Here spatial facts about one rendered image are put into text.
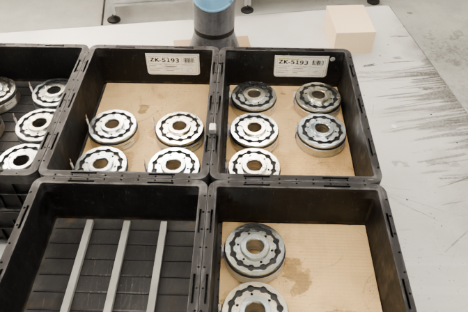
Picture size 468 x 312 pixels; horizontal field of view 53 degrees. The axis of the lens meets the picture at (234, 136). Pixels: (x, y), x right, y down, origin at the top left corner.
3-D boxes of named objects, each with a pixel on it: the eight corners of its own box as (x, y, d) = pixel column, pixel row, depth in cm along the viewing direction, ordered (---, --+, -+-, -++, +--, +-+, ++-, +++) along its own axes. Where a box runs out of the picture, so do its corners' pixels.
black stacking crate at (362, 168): (221, 87, 118) (220, 49, 110) (340, 89, 117) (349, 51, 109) (212, 219, 90) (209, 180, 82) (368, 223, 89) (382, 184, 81)
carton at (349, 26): (323, 26, 158) (326, 5, 153) (359, 24, 159) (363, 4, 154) (332, 53, 147) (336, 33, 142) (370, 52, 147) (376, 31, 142)
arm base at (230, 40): (185, 42, 146) (184, 13, 139) (233, 37, 149) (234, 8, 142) (193, 71, 136) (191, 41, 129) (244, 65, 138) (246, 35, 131)
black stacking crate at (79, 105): (101, 85, 118) (91, 47, 110) (219, 87, 118) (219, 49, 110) (54, 216, 90) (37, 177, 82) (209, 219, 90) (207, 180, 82)
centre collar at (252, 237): (239, 236, 81) (239, 234, 81) (267, 234, 82) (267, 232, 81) (241, 261, 78) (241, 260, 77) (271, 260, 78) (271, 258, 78)
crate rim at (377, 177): (219, 54, 111) (219, 46, 110) (348, 56, 111) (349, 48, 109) (209, 188, 83) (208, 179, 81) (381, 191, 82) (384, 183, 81)
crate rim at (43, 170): (92, 52, 112) (90, 44, 110) (219, 54, 111) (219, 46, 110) (39, 184, 83) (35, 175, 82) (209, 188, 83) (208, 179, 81)
